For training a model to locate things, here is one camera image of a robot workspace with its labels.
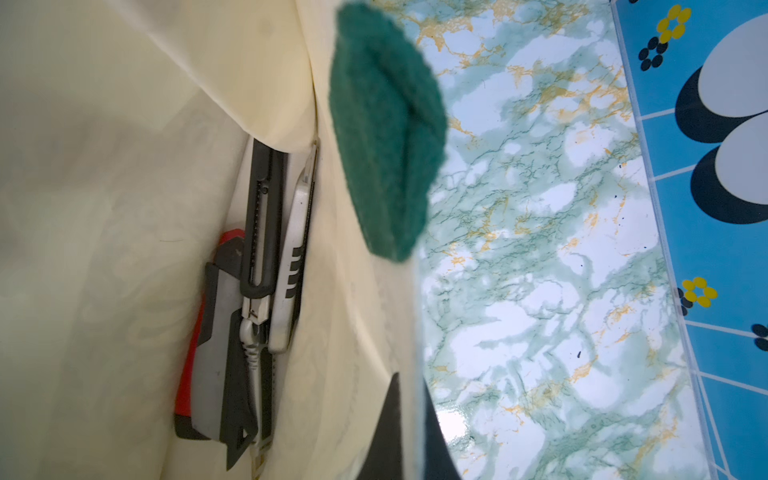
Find cream tote bag green handles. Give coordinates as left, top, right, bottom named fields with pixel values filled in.
left=1, top=1, right=448, bottom=479

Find red utility knife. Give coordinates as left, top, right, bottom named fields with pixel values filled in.
left=173, top=227, right=246, bottom=419

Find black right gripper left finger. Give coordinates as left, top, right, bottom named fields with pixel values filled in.
left=357, top=373, right=404, bottom=480

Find silver black utility knife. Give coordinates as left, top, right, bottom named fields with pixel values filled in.
left=268, top=140, right=319, bottom=354

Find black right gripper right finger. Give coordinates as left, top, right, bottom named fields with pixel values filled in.
left=423, top=385, right=461, bottom=480

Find grey black utility knife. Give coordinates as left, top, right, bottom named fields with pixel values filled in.
left=174, top=229, right=258, bottom=471

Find slim silver black knife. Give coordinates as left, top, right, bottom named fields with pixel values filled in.
left=240, top=139, right=284, bottom=479

